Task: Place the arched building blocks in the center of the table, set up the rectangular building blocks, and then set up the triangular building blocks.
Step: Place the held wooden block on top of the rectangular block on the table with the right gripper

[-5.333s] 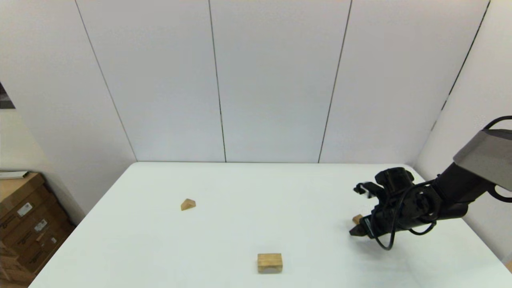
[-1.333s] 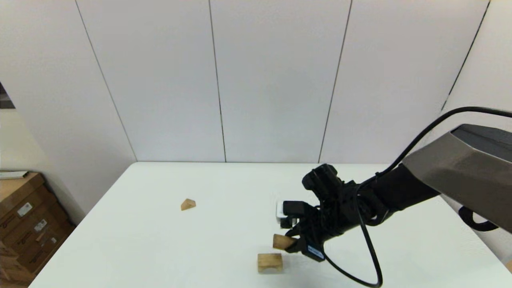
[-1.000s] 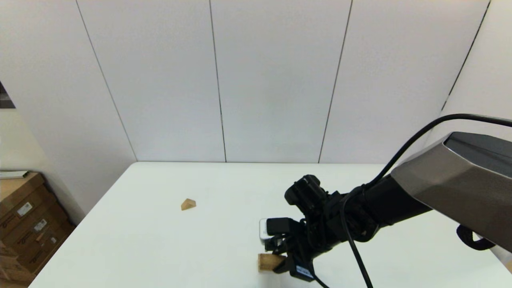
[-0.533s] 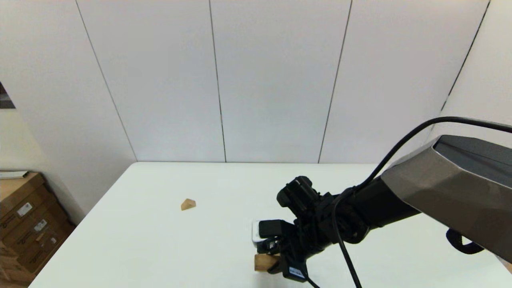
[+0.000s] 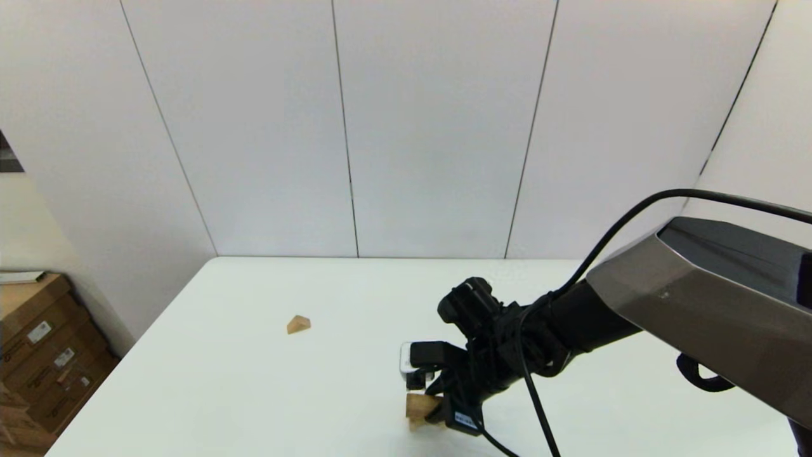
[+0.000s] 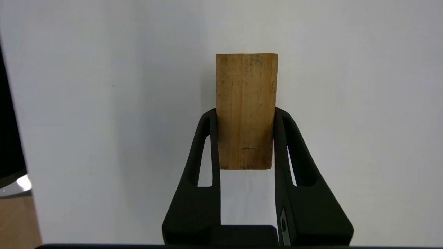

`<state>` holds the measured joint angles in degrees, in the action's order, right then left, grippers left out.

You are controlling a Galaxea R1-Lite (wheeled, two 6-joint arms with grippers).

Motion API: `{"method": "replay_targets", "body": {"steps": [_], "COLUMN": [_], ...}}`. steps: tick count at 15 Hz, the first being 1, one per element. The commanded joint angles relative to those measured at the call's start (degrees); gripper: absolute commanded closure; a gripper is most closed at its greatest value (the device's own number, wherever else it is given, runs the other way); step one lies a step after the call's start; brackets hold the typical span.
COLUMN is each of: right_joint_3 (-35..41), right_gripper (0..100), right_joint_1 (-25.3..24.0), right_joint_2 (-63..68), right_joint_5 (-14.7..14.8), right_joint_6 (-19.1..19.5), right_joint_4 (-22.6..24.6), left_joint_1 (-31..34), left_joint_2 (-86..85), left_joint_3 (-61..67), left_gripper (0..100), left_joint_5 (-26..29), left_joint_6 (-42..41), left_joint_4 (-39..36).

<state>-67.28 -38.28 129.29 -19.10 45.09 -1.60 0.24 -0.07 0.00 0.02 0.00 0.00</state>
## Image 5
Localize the tall labelled cardboard box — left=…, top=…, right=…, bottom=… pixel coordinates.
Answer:
left=0, top=274, right=121, bottom=440

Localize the rectangular wooden building block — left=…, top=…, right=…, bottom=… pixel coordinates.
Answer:
left=406, top=393, right=443, bottom=420

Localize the low brown cardboard box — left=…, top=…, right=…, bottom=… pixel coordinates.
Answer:
left=0, top=381, right=58, bottom=455

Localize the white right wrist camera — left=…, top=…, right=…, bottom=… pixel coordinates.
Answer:
left=399, top=341, right=448, bottom=390

